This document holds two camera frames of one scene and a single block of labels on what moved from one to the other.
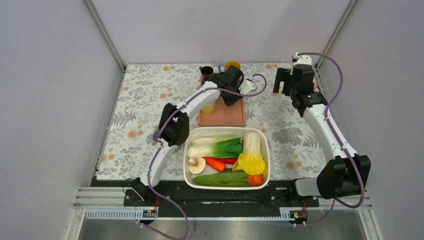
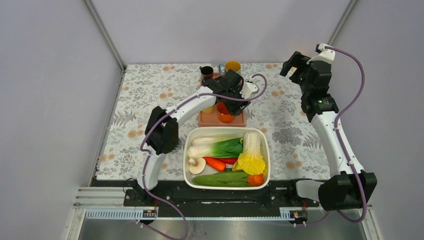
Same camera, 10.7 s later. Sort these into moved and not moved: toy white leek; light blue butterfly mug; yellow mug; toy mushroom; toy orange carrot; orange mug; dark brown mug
Moved: orange mug
Not moved: yellow mug; toy white leek; dark brown mug; toy orange carrot; light blue butterfly mug; toy mushroom
